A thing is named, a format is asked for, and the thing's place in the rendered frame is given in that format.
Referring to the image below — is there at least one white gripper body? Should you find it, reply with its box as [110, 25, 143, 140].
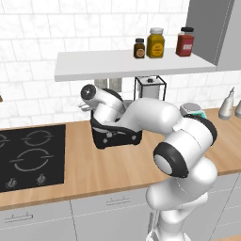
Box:
[94, 104, 122, 124]

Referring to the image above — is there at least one grey drawer handle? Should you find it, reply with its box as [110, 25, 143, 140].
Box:
[105, 195, 132, 207]
[4, 212, 35, 224]

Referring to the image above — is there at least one red spice jar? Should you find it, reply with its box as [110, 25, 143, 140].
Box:
[175, 26, 195, 58]

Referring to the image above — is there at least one black hob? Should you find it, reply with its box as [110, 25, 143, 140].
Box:
[0, 123, 67, 194]

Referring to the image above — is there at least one yellow spice jar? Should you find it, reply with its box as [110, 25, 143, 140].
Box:
[146, 26, 166, 59]

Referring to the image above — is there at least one white spray bottle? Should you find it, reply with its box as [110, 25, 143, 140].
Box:
[234, 99, 241, 120]
[217, 87, 236, 121]

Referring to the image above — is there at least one white wall shelf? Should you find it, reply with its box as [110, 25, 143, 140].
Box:
[54, 49, 217, 83]

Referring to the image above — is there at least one grey wall cupboard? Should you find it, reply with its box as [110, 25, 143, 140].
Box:
[185, 0, 241, 72]

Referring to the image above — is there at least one small brown spice jar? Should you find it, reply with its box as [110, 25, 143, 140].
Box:
[133, 38, 147, 60]

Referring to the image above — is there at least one grey hob knob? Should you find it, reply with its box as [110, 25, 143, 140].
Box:
[36, 174, 47, 185]
[7, 177, 18, 188]

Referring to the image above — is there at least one black framed white canister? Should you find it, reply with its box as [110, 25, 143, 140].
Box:
[134, 74, 168, 102]

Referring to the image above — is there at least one grey wall outlet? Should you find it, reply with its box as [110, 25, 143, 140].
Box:
[93, 78, 108, 90]
[108, 78, 123, 92]

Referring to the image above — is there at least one grey drawer front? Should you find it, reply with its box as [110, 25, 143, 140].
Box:
[0, 200, 77, 241]
[205, 171, 241, 241]
[70, 187, 154, 241]

